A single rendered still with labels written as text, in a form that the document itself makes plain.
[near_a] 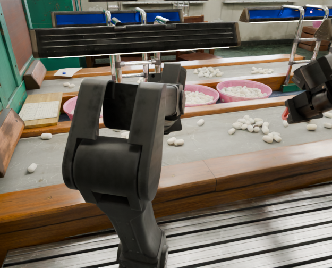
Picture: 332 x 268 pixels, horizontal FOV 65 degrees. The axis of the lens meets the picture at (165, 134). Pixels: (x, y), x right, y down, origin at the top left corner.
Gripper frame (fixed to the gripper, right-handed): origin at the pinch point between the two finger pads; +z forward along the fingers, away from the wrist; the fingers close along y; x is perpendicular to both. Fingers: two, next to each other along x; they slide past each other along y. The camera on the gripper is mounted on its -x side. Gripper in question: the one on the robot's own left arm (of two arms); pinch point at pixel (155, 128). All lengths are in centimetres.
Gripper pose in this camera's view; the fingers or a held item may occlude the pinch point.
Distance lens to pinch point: 75.0
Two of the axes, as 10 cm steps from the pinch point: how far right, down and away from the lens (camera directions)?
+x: 1.7, 9.7, -1.6
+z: -2.1, 2.0, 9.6
